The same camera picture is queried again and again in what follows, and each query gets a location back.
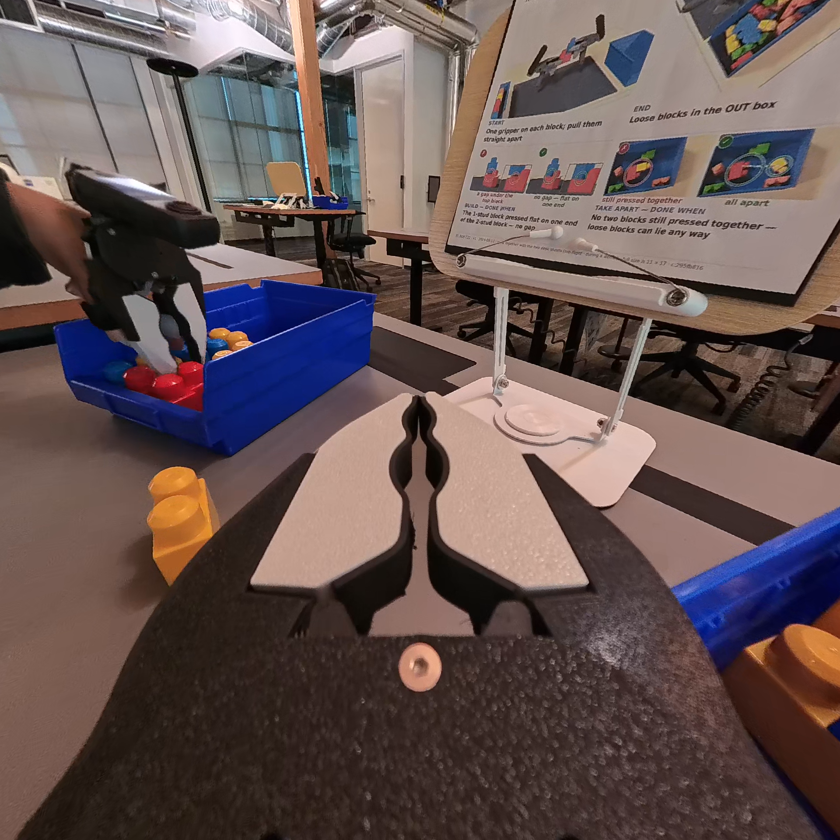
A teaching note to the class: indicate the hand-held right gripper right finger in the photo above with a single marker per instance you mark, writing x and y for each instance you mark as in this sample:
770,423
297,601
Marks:
505,512

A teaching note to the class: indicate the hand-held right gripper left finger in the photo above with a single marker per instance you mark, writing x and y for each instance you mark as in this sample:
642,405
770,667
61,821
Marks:
328,512

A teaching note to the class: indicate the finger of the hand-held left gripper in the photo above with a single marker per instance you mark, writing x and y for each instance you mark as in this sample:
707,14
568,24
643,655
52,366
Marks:
193,315
149,328

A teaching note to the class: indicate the pile of mega blocks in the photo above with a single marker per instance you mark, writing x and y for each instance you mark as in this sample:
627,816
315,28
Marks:
164,387

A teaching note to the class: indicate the blue bin with block pile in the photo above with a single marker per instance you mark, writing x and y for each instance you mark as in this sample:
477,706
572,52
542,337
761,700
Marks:
289,394

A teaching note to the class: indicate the yellow two-stud mega block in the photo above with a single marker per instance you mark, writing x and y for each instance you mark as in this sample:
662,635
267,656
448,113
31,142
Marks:
787,709
184,531

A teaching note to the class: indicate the blue bin for built steps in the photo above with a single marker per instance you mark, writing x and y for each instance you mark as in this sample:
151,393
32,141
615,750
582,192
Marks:
754,590

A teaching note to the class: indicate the person's left forearm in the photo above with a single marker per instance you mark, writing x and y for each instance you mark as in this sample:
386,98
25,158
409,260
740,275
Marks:
19,229

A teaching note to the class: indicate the person's left hand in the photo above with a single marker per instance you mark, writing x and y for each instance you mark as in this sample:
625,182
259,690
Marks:
52,229

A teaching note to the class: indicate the instruction sheet on white stand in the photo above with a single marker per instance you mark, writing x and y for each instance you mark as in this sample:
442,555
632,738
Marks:
590,459

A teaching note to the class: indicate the far wooden desk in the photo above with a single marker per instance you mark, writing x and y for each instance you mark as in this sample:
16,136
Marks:
289,213

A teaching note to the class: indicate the far wooden board stand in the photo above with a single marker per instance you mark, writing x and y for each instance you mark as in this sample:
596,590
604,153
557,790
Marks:
287,180

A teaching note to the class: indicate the black floor lamp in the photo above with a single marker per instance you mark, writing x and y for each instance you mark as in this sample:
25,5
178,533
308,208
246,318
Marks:
172,67

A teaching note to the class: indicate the black office chair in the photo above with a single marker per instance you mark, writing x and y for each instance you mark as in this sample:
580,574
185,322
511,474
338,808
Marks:
476,302
354,243
676,354

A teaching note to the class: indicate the small far blue bin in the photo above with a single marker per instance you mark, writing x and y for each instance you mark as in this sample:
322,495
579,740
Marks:
331,203

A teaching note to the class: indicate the wooden desk with black legs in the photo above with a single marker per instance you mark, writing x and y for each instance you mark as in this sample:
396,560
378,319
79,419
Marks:
400,236

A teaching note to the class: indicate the white door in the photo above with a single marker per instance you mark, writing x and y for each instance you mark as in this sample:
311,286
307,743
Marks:
380,144

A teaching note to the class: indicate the printed instruction sheet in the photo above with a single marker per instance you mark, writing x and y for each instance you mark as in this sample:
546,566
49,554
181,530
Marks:
656,164

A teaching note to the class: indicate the wooden post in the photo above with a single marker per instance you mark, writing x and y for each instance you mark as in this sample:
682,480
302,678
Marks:
310,98

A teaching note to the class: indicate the wall tablet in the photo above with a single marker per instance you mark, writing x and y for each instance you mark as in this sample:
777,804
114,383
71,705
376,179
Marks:
434,187

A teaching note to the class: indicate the silver ventilation duct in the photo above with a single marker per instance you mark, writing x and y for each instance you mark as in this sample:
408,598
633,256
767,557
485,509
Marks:
394,19

